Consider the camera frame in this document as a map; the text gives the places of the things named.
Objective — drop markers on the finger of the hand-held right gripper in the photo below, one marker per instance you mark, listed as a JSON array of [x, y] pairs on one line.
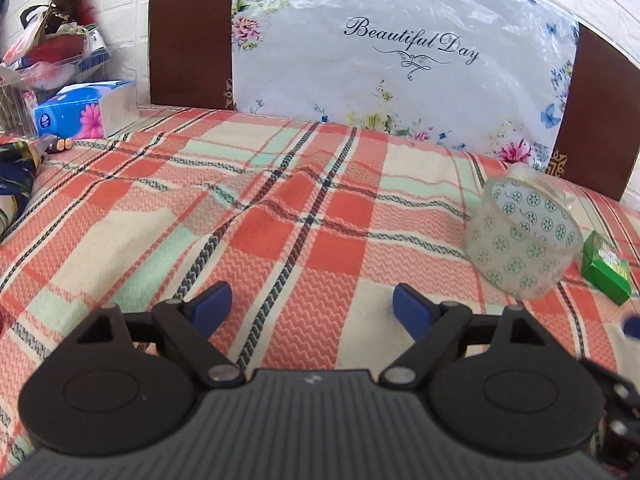
[[632, 325], [620, 410]]

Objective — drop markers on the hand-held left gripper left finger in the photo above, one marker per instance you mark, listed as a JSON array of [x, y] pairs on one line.
[[215, 302]]

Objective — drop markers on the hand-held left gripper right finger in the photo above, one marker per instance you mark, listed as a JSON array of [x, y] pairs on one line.
[[407, 305]]

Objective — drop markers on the small green box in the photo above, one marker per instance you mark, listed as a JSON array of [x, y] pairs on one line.
[[605, 270]]

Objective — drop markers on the patterned glass cup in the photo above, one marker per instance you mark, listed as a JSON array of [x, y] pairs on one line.
[[520, 270]]

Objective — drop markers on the plaid blanket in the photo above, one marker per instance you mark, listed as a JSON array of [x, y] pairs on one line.
[[300, 200]]

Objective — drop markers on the floral pillow in plastic bag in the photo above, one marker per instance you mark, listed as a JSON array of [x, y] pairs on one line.
[[375, 90]]

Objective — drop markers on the dark floral cloth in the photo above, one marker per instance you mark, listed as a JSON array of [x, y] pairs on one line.
[[17, 185]]

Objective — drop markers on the blue tissue box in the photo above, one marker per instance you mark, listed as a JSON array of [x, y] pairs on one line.
[[75, 110]]

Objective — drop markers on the brown wooden headboard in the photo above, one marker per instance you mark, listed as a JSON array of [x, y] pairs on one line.
[[190, 35]]

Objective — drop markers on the clear basket with clutter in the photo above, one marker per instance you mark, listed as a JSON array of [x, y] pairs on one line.
[[15, 100]]

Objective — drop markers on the red and white plastic bag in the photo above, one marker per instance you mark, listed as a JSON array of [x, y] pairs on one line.
[[50, 52]]

